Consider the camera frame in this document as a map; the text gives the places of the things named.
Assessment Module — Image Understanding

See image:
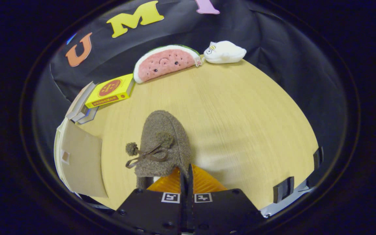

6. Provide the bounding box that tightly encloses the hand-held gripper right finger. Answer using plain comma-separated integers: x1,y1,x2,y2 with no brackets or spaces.
188,164,263,234

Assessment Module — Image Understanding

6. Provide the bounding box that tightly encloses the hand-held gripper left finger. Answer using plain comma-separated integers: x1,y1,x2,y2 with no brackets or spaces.
111,167,188,234

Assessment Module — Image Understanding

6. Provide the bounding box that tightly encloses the beige fabric storage box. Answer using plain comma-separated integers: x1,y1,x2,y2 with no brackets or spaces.
54,117,109,198

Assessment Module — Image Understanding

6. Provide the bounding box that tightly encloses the brown fuzzy slipper shoe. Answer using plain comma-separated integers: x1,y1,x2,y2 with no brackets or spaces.
125,110,192,189

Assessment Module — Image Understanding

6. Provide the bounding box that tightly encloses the black table clamp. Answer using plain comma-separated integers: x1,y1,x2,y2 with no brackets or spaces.
273,177,295,203
313,147,324,169

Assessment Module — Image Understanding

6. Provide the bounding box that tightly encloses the yellow book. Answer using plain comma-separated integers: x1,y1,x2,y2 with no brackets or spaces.
85,73,135,109

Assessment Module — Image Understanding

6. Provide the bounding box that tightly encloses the beige paperback book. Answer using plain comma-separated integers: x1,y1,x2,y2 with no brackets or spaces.
66,81,96,120

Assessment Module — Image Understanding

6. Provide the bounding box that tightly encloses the watermelon slice plush toy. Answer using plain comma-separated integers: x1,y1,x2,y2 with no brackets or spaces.
133,44,203,84

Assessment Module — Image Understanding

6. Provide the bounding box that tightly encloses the white plush toy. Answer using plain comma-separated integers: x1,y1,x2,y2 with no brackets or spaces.
203,40,247,64

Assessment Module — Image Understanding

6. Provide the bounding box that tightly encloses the black backdrop cloth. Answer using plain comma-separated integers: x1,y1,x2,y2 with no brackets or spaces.
33,0,347,196

